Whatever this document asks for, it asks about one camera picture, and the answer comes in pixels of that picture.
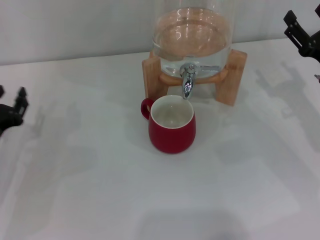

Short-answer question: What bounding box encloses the red ceramic cup white inside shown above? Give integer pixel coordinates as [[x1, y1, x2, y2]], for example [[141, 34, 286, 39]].
[[140, 94, 197, 155]]

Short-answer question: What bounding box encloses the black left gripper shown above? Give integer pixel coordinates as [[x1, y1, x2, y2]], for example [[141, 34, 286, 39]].
[[0, 84, 31, 137]]

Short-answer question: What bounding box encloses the chrome faucet with lever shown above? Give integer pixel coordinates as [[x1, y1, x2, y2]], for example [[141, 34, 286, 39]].
[[179, 63, 222, 100]]

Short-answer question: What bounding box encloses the clear glass water dispenser jar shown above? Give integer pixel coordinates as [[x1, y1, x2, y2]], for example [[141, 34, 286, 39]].
[[151, 0, 235, 80]]

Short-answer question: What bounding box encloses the light wooden dispenser stand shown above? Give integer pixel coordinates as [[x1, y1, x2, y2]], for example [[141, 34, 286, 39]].
[[141, 48, 248, 106]]

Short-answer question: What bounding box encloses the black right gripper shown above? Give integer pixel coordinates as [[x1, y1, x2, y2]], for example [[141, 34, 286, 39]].
[[284, 4, 320, 63]]

